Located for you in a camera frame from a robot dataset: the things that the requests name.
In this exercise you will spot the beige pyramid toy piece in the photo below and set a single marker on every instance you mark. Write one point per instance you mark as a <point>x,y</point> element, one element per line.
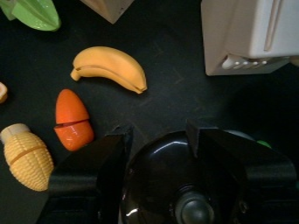
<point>109,8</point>

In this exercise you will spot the yellow toy banana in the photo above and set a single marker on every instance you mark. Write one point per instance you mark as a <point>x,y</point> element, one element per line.
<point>113,66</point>

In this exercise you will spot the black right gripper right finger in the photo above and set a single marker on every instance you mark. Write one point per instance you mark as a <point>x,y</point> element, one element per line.
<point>241,169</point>

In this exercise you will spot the green toy leaf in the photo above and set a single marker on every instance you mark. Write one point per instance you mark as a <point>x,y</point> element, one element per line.
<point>37,13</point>

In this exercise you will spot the yellow toy corn cob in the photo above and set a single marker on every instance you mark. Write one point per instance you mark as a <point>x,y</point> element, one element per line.
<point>29,159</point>

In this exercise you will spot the orange toy carrot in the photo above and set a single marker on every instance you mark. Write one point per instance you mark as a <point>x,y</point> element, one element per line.
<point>73,122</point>

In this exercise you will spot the black pot lid with knob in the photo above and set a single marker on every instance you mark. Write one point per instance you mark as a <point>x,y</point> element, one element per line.
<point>164,178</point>

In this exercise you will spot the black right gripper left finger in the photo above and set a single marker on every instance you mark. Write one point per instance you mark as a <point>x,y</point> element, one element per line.
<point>90,175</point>

